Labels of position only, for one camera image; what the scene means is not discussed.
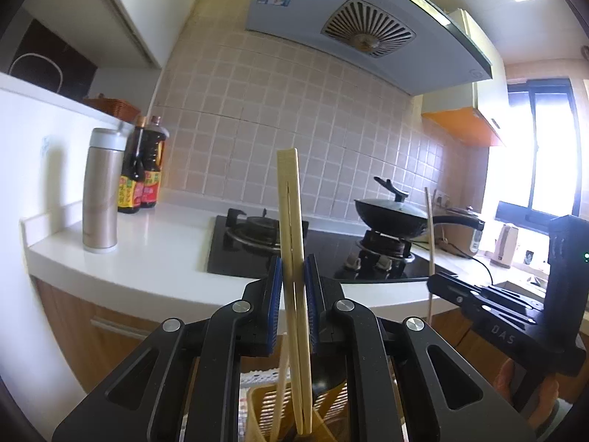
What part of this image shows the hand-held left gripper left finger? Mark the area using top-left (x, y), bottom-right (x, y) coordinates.
top-left (52, 255), bottom-right (286, 442)

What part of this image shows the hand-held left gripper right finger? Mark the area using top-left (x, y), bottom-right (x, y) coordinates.
top-left (304, 254), bottom-right (537, 442)

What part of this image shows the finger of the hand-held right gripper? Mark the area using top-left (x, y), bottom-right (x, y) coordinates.
top-left (427, 273), bottom-right (495, 327)
top-left (481, 284), bottom-right (547, 315)

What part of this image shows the yellow plastic utensil basket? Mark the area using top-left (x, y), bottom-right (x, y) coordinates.
top-left (239, 368), bottom-right (350, 442)

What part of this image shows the person's right hand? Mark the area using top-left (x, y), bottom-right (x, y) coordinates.
top-left (493, 358), bottom-right (564, 430)

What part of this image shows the beige rice cooker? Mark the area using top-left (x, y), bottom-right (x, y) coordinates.
top-left (444, 206), bottom-right (484, 256)

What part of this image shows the white electric kettle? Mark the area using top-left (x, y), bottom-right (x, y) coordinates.
top-left (490, 223), bottom-right (520, 269)

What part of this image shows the black gas stove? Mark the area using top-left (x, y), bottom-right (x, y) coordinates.
top-left (207, 208), bottom-right (458, 284)

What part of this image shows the black wok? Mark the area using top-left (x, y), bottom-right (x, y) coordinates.
top-left (353, 198), bottom-right (486, 245)

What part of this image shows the dark-framed window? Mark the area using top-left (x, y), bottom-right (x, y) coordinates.
top-left (497, 78), bottom-right (589, 222)

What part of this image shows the wooden base cabinet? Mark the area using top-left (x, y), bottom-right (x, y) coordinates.
top-left (32, 276), bottom-right (258, 392)

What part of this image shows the dark soy sauce bottle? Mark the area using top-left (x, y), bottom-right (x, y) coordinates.
top-left (140, 115), bottom-right (170, 209)
top-left (117, 117), bottom-right (147, 215)

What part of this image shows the steel thermos flask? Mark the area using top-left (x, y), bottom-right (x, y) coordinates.
top-left (82, 127), bottom-right (127, 255)

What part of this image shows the brown wicker basket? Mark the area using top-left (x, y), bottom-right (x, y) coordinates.
top-left (83, 96), bottom-right (141, 123)

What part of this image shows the grey range hood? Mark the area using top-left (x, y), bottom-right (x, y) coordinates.
top-left (245, 0), bottom-right (493, 97)

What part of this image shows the black power cable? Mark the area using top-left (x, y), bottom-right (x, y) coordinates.
top-left (437, 237), bottom-right (495, 286)

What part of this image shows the wok lid black handle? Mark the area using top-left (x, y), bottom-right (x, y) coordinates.
top-left (356, 176), bottom-right (428, 219)

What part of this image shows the metal drawer handle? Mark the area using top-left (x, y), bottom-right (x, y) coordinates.
top-left (91, 317), bottom-right (154, 339)

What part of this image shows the orange wall cabinet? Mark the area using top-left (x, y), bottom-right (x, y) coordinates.
top-left (421, 9), bottom-right (507, 148)

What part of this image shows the dark bag white handle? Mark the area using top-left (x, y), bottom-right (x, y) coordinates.
top-left (9, 18), bottom-right (99, 102)

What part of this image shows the white wall cabinet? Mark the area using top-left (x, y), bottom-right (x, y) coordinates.
top-left (0, 0), bottom-right (164, 102)

